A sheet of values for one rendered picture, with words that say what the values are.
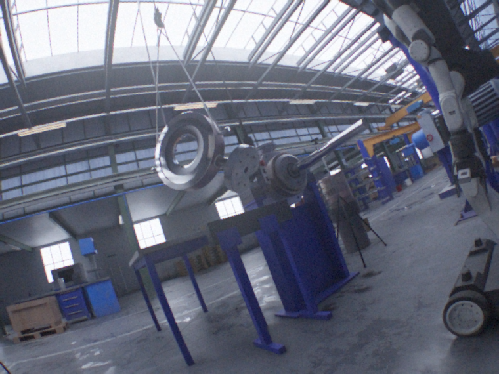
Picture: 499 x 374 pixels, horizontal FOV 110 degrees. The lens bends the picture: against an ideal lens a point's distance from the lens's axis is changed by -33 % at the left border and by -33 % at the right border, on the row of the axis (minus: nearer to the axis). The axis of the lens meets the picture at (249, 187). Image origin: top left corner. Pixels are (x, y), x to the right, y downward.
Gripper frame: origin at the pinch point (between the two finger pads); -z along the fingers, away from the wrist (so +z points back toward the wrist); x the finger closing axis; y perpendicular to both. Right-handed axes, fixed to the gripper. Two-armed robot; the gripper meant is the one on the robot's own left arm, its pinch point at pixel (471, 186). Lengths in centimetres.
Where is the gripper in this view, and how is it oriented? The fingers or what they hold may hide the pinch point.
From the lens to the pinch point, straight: 99.7
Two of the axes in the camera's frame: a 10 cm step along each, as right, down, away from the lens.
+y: -8.2, 2.0, -5.4
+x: -5.2, 1.5, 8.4
